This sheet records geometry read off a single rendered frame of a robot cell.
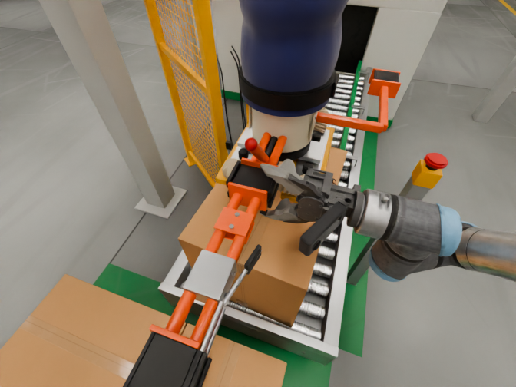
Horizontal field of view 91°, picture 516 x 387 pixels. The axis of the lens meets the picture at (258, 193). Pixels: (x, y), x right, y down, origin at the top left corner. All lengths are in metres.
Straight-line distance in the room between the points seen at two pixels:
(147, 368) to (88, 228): 1.94
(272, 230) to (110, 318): 0.75
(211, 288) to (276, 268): 0.34
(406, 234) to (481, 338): 1.58
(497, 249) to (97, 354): 1.20
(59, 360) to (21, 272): 1.15
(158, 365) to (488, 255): 0.56
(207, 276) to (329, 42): 0.47
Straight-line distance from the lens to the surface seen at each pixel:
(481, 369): 2.00
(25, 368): 1.35
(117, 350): 1.20
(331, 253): 1.25
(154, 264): 1.91
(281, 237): 0.78
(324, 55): 0.57
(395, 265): 0.61
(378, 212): 0.50
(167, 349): 0.40
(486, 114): 3.71
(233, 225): 0.47
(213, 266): 0.43
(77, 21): 1.45
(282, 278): 0.72
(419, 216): 0.52
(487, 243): 0.63
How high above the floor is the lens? 1.62
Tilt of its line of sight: 50 degrees down
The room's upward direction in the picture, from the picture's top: straight up
